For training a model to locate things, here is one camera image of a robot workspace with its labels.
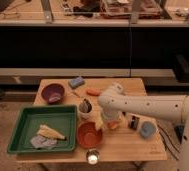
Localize blue sponge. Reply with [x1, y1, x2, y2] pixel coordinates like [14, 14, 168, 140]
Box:
[68, 76, 85, 88]

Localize green plastic tray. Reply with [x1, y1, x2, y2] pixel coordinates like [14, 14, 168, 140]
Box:
[7, 105, 77, 154]

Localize white black small box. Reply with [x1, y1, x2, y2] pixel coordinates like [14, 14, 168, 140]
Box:
[126, 114, 141, 131]

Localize red bowl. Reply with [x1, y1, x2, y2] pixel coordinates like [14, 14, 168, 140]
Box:
[77, 122, 103, 149]

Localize silver metal cup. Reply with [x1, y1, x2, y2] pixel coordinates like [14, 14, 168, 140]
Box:
[86, 149, 100, 165]

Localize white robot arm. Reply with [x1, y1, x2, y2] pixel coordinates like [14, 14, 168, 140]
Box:
[98, 83, 189, 171]

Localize purple bowl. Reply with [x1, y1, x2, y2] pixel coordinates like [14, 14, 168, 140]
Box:
[41, 83, 65, 104]

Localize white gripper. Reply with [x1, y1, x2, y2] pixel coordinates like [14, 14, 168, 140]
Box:
[95, 110, 120, 131]

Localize white mug with utensils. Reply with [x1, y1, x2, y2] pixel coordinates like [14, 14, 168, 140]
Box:
[78, 99, 92, 119]

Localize wooden table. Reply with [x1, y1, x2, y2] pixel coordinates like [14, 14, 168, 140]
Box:
[16, 78, 167, 163]

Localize blue round object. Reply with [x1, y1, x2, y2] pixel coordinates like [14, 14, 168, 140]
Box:
[140, 121, 156, 139]

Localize grey purple cloth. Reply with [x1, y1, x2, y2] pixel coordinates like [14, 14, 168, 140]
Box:
[30, 135, 57, 149]

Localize orange carrot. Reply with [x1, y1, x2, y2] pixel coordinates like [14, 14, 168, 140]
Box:
[86, 88, 101, 96]

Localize orange apple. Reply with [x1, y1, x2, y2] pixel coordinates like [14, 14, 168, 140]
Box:
[107, 120, 121, 130]

